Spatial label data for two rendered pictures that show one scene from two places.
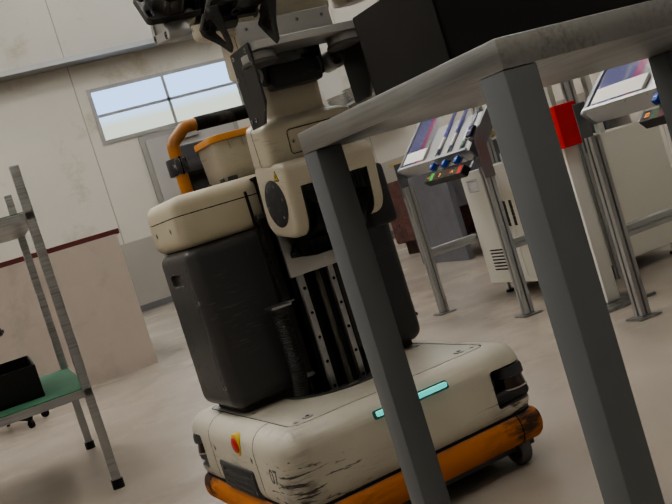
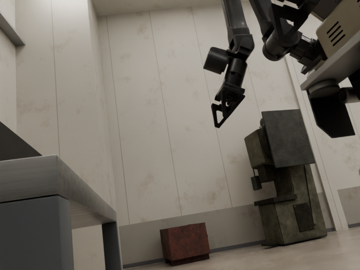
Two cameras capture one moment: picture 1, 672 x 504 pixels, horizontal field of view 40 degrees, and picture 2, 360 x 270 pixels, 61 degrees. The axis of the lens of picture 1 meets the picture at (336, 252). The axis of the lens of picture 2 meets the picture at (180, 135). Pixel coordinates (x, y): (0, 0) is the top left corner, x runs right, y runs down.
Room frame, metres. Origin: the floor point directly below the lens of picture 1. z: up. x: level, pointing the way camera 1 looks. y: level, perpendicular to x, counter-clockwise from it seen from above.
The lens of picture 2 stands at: (1.69, -0.81, 0.74)
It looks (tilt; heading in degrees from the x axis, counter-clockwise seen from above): 16 degrees up; 105
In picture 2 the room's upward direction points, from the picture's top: 10 degrees counter-clockwise
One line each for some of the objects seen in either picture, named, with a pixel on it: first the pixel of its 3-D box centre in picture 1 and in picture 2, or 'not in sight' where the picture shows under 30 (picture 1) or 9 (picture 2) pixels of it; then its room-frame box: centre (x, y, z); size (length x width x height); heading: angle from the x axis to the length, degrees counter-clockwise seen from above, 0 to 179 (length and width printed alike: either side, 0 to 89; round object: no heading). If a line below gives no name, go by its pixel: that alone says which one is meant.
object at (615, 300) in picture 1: (582, 206); not in sight; (3.46, -0.94, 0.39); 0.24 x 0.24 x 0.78; 21
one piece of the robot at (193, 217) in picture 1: (286, 260); not in sight; (2.29, 0.12, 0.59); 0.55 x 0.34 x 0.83; 116
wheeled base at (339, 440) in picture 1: (353, 425); not in sight; (2.20, 0.08, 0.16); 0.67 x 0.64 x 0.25; 26
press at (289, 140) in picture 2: not in sight; (277, 173); (1.78, 6.15, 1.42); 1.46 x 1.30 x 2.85; 21
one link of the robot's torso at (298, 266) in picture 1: (341, 205); not in sight; (2.08, -0.04, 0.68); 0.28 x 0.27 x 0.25; 116
